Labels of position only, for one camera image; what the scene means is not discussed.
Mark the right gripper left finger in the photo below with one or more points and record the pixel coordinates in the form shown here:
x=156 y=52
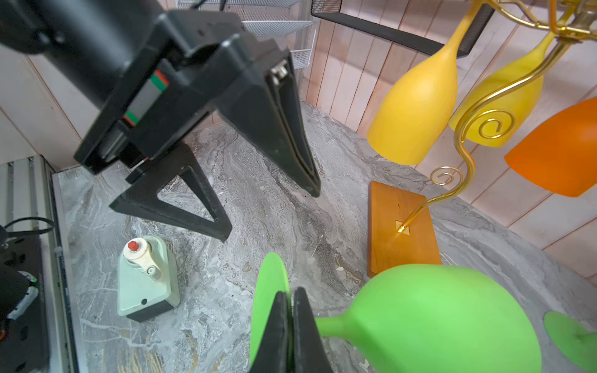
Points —
x=275 y=350

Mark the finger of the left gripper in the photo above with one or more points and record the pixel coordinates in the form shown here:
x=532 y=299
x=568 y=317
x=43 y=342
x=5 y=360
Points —
x=264 y=107
x=173 y=190

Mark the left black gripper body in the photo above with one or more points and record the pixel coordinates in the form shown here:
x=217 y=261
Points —
x=184 y=66

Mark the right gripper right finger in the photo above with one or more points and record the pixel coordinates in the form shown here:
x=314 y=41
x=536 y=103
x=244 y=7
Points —
x=308 y=353

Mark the green wine glass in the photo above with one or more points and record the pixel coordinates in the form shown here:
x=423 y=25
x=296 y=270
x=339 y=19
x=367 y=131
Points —
x=419 y=318
x=572 y=339

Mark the yellow wine glass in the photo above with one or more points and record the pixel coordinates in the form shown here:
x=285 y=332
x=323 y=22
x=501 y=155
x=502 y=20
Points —
x=417 y=109
x=496 y=122

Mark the gold rack with wooden base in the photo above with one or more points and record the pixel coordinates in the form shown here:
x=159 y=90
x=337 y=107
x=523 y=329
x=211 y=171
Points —
x=400 y=229

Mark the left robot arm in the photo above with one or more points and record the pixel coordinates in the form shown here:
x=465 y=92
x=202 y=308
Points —
x=91 y=42

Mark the orange wine glass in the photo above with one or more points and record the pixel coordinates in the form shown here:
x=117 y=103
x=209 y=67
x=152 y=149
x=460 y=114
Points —
x=560 y=154

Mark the black mesh basket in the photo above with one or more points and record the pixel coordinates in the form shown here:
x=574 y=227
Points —
x=392 y=28

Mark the white wire mesh shelf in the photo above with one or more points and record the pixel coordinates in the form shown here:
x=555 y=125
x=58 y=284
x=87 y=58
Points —
x=286 y=22

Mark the aluminium front rail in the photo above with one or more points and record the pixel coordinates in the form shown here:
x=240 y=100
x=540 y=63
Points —
x=36 y=328

